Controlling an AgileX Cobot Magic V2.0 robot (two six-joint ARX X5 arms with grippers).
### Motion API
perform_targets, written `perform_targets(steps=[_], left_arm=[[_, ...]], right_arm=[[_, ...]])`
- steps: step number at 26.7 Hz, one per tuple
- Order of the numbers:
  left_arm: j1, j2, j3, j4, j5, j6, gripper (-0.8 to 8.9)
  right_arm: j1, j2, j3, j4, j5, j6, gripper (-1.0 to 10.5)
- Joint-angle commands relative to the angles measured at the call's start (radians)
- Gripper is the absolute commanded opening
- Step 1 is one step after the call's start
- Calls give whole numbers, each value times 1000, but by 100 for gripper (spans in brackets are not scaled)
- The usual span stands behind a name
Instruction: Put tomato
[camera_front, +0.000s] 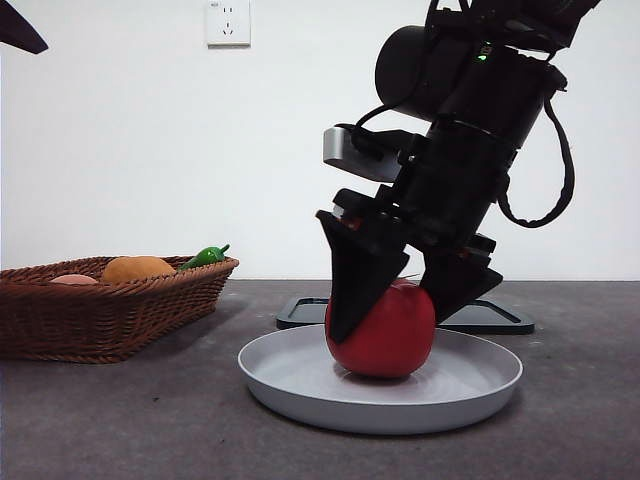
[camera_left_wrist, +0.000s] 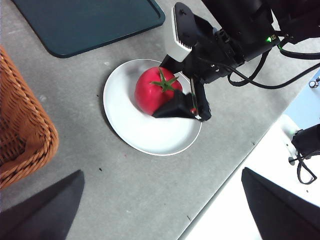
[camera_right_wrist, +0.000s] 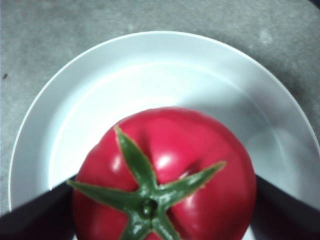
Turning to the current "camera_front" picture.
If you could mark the dark rectangular tray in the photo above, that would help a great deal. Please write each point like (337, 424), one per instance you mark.
(300, 312)

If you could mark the pink round fruit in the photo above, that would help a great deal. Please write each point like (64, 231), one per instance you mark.
(72, 280)

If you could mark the green pepper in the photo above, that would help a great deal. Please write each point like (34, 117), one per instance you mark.
(202, 257)

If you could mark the red tomato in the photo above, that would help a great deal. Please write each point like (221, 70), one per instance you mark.
(395, 335)

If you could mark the pale grey round plate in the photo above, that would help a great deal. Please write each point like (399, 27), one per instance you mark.
(290, 380)

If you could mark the pale grey camera box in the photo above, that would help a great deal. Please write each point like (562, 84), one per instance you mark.
(345, 155)

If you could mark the orange fruit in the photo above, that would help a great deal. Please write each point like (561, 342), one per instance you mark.
(135, 269)

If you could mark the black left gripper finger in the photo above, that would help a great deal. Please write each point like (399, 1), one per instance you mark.
(20, 30)

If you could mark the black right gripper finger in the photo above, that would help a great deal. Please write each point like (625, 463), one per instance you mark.
(355, 280)
(455, 285)

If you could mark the white wall socket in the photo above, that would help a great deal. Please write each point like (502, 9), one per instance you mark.
(228, 25)

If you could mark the brown wicker basket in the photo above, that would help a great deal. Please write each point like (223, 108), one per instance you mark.
(100, 320)

